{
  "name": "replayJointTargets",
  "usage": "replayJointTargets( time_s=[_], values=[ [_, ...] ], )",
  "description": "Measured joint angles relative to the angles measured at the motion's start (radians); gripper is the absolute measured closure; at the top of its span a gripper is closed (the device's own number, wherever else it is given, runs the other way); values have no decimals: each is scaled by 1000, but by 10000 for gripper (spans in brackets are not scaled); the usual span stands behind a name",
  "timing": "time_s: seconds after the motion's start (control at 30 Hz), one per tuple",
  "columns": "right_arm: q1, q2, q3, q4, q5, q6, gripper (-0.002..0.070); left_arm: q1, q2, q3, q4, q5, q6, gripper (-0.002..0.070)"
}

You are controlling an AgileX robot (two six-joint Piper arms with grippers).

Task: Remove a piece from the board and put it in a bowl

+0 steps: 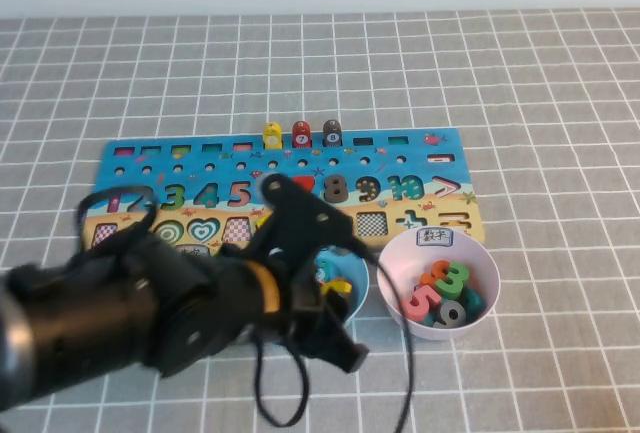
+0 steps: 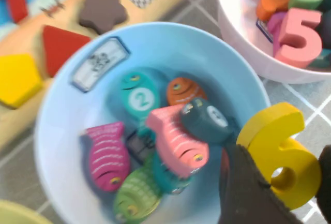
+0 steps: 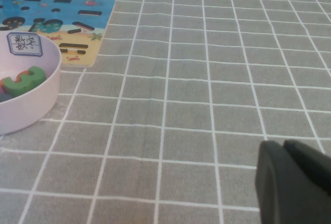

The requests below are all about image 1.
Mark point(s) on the red fish peg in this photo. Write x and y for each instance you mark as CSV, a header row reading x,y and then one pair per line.
x,y
301,136

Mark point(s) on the yellow fish peg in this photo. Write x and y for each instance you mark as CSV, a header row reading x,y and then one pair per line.
x,y
272,137

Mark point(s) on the grey number nine piece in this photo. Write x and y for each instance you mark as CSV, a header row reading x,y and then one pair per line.
x,y
450,313

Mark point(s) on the teal number piece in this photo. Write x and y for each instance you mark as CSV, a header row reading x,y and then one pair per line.
x,y
474,303

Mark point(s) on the blue plastic bowl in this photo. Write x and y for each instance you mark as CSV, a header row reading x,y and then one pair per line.
x,y
357,273

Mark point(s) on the brown fish peg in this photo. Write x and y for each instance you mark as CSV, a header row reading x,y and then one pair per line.
x,y
332,135

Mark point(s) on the paper label on yellow bowl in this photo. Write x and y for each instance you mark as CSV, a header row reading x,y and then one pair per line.
x,y
192,251

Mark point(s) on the pink number five piece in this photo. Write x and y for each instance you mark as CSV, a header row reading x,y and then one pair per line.
x,y
420,303

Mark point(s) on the red number seven piece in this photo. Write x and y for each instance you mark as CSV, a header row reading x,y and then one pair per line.
x,y
306,183

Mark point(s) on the green number three piece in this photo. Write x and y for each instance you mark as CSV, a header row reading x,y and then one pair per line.
x,y
452,280

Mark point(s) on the orange number piece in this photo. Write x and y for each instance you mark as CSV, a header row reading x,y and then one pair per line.
x,y
431,273

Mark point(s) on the pink plastic bowl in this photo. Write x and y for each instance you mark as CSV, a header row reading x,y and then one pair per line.
x,y
395,268

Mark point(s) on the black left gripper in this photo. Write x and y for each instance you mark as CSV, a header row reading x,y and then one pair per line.
x,y
305,318

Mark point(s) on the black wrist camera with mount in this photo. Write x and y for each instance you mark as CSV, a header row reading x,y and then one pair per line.
x,y
300,213

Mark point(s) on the paper label on pink bowl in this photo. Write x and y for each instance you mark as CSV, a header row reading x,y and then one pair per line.
x,y
434,236

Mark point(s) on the brown number eight piece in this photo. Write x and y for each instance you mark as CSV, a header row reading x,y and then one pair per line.
x,y
336,189

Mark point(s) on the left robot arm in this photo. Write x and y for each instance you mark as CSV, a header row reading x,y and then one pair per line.
x,y
100,313

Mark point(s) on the grey checked tablecloth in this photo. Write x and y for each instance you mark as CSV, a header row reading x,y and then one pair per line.
x,y
550,153

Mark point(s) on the blue wooden puzzle board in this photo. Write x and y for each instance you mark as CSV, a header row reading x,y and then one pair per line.
x,y
325,165

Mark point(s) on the teal fish piece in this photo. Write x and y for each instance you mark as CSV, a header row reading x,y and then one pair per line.
x,y
327,269

